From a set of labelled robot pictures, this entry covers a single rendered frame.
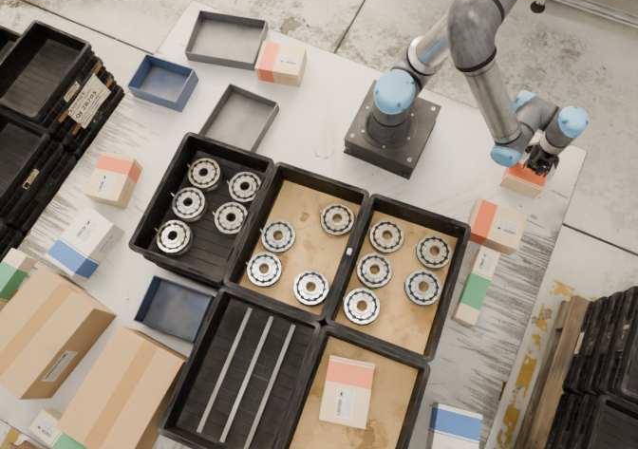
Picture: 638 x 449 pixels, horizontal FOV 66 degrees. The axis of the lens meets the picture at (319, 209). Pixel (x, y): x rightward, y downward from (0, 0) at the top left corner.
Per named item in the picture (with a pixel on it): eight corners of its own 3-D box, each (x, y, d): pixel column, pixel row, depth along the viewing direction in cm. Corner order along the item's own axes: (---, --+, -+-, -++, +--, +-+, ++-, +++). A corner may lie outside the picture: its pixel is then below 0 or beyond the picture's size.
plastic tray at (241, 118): (232, 90, 183) (229, 82, 179) (279, 109, 180) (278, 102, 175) (195, 149, 176) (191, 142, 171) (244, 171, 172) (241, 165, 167)
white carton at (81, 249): (85, 282, 161) (71, 276, 152) (59, 262, 163) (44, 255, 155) (125, 232, 166) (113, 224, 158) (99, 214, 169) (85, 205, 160)
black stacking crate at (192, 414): (230, 292, 147) (221, 285, 136) (323, 327, 142) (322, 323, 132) (171, 428, 135) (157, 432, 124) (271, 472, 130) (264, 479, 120)
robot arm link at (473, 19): (465, 28, 99) (525, 174, 131) (492, -11, 101) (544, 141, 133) (420, 28, 107) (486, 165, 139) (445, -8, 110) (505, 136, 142)
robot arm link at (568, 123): (566, 97, 131) (596, 113, 129) (550, 118, 141) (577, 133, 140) (553, 119, 129) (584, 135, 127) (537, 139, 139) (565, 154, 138)
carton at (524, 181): (514, 146, 171) (521, 136, 164) (548, 159, 169) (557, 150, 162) (498, 185, 167) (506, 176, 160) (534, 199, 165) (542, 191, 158)
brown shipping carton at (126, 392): (140, 330, 155) (118, 325, 140) (198, 363, 151) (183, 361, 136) (84, 423, 147) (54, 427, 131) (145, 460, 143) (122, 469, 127)
